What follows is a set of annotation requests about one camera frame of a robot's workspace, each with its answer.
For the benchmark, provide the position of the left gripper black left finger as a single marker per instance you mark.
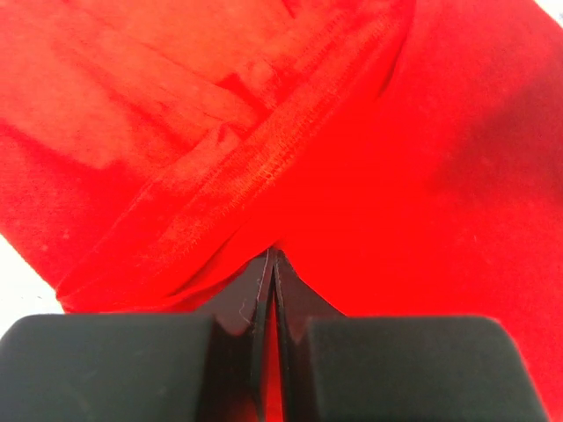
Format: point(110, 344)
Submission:
point(205, 365)

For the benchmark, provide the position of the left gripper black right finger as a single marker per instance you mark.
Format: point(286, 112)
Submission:
point(432, 368)

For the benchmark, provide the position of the red t shirt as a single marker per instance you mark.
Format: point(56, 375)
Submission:
point(406, 156)

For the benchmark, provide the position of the floral patterned table mat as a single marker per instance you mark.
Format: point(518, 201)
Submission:
point(22, 291)

